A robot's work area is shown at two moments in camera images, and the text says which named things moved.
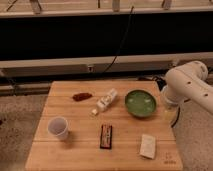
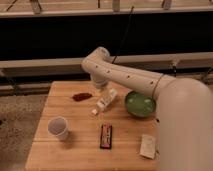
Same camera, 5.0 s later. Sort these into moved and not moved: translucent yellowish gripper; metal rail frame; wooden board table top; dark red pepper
Moved: translucent yellowish gripper
Not moved: metal rail frame; wooden board table top; dark red pepper
